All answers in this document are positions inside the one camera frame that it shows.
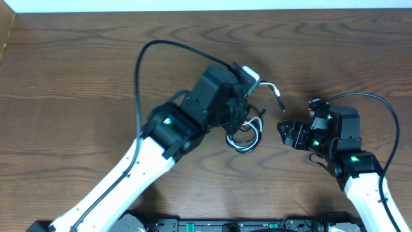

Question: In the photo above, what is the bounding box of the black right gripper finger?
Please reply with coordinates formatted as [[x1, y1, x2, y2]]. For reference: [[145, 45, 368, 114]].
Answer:
[[277, 121, 295, 146], [308, 99, 330, 116]]

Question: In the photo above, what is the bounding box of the white USB cable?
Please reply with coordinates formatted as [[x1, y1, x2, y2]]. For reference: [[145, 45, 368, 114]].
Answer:
[[225, 81, 281, 152]]

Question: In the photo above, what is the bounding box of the black USB cable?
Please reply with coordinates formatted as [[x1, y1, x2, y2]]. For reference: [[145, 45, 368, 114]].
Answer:
[[225, 96, 286, 154]]

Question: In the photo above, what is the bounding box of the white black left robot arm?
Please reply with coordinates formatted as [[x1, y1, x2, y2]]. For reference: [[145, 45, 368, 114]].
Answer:
[[29, 64, 260, 231]]

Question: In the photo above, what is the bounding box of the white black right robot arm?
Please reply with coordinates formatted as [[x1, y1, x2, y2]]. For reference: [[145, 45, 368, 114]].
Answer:
[[277, 99, 409, 231]]

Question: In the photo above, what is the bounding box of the black right camera cable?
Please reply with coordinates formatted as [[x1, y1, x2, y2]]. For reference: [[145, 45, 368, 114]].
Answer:
[[318, 92, 402, 232]]

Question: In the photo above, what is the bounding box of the black camera cable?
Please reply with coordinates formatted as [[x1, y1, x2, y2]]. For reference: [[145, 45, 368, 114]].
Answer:
[[318, 92, 402, 232], [69, 39, 241, 232]]

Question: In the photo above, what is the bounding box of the black left camera cable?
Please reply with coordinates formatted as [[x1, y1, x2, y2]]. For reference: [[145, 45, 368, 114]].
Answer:
[[69, 39, 241, 232]]

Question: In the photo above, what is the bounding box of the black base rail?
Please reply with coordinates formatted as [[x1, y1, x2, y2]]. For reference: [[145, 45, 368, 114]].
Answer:
[[149, 216, 327, 232]]

